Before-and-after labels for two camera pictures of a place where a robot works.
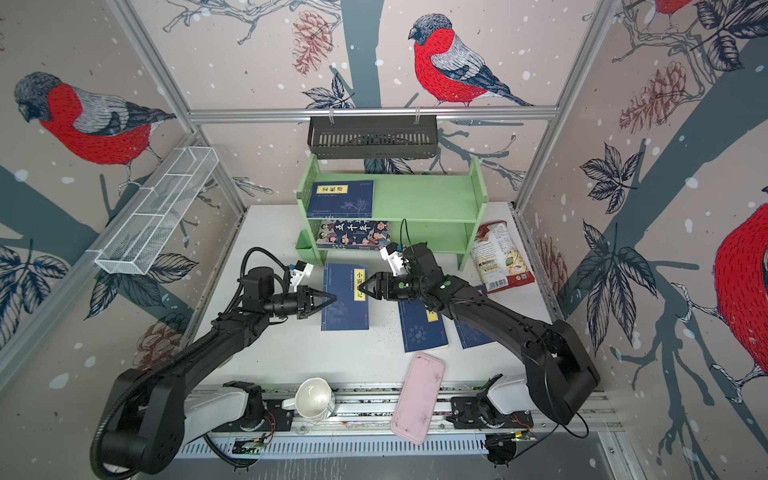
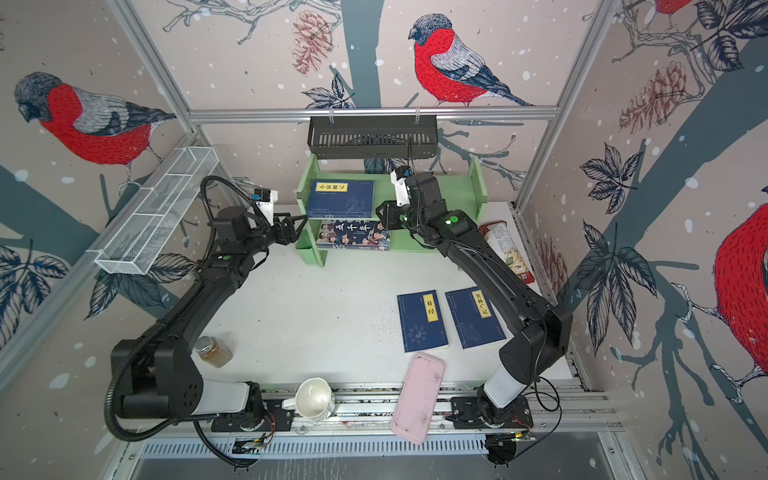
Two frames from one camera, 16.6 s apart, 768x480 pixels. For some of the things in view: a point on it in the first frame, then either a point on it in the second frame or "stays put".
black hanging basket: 373,137 stays put
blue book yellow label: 421,328 stays put
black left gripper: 308,294 → 292,234
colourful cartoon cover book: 353,235 stays put
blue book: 350,311 → 339,198
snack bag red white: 500,264 stays put
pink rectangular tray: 419,398 stays put
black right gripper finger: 378,285 → 389,213
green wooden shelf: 439,210 stays put
